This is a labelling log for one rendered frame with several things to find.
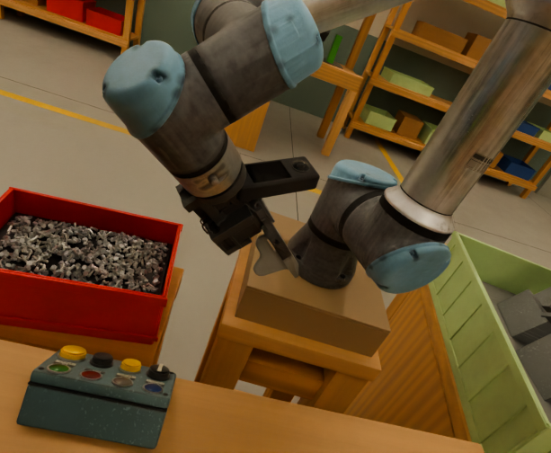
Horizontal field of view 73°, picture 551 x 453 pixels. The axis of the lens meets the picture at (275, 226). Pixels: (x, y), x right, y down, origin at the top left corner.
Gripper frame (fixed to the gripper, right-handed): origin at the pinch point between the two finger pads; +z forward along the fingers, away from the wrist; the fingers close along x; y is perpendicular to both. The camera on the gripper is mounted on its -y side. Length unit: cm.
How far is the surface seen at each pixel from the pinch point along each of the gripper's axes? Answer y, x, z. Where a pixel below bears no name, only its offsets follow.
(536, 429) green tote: -19, 39, 26
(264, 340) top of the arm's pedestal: 12.6, 8.2, 14.8
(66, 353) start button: 28.2, 8.2, -15.5
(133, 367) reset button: 23.0, 11.9, -10.9
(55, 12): 110, -504, 118
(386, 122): -186, -291, 356
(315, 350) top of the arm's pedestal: 5.6, 13.2, 19.3
